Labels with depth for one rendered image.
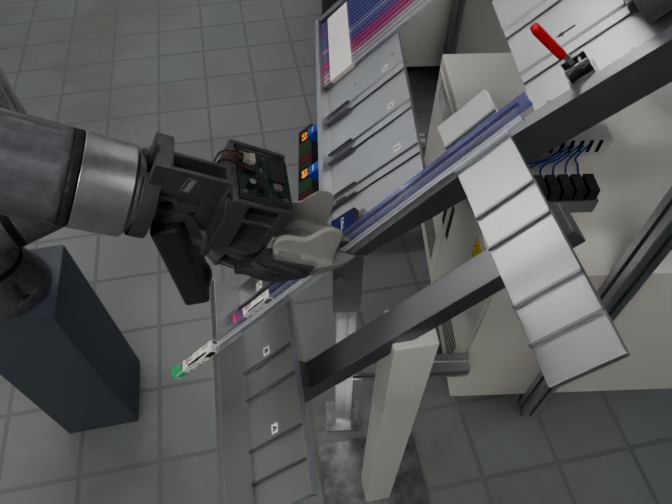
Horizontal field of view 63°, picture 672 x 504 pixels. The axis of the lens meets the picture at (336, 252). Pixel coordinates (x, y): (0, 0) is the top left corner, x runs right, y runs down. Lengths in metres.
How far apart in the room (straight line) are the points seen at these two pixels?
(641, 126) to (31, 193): 1.28
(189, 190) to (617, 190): 0.99
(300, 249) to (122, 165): 0.17
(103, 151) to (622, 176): 1.08
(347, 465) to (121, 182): 1.17
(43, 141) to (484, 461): 1.33
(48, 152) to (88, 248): 1.57
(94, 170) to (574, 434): 1.43
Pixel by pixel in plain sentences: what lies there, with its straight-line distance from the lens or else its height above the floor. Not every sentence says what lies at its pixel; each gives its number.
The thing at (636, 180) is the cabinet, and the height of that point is 0.62.
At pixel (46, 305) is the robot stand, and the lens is 1.19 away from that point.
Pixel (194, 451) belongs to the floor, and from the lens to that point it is 1.56.
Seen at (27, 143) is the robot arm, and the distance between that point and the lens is 0.43.
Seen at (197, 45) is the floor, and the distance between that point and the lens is 2.76.
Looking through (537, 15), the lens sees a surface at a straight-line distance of 0.92.
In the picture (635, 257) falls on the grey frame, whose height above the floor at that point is 0.71.
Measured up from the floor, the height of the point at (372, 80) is 0.80.
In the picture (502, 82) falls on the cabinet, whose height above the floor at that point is 0.62.
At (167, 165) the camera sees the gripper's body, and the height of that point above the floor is 1.16.
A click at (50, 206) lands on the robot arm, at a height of 1.16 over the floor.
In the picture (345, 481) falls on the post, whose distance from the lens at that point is 1.48.
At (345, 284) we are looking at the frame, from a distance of 0.92.
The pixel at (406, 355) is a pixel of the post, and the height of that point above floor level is 0.81.
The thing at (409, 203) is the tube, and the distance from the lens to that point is 0.50.
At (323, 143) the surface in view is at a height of 0.73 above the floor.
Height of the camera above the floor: 1.45
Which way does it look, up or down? 53 degrees down
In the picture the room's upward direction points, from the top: straight up
